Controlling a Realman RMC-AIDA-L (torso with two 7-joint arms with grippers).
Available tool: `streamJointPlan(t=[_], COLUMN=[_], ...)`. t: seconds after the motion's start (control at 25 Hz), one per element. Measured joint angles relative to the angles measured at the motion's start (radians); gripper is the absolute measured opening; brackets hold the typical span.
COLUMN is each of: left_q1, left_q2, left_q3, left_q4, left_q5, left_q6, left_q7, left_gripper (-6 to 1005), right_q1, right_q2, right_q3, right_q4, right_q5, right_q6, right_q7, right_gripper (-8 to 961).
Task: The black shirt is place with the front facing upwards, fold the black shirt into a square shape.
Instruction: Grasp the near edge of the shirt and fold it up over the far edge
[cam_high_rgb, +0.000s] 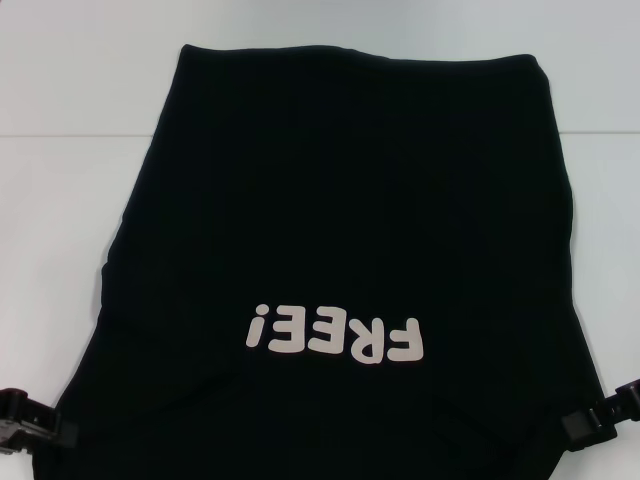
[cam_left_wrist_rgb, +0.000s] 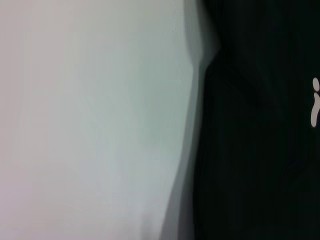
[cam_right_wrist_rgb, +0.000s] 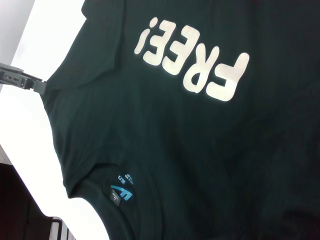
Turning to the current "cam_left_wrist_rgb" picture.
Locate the black shirt with FREE! print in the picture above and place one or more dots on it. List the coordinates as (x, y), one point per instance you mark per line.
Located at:
(262, 150)

